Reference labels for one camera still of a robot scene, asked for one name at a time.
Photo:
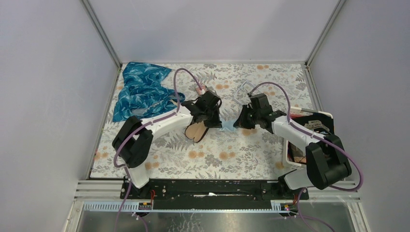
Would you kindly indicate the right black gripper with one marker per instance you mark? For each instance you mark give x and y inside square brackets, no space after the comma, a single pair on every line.
[241,122]

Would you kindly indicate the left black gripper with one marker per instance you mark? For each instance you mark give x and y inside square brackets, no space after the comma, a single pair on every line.
[215,123]

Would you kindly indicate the large light blue cloth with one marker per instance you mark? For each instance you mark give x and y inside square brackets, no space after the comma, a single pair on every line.
[228,125]

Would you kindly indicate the black glasses case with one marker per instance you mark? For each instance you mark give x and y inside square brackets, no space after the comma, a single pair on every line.
[196,131]

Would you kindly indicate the flag pattern glasses case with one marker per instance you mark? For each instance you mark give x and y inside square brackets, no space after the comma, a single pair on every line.
[201,89]

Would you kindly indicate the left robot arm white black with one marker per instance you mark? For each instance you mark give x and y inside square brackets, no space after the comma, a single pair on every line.
[132,143]

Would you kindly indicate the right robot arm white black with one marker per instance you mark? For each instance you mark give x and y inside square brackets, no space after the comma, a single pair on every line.
[325,162]

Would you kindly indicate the white storage bin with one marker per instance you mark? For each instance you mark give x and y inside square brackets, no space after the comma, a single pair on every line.
[293,156]

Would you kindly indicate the blue patterned fabric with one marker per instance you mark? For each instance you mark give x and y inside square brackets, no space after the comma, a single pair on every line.
[143,95]

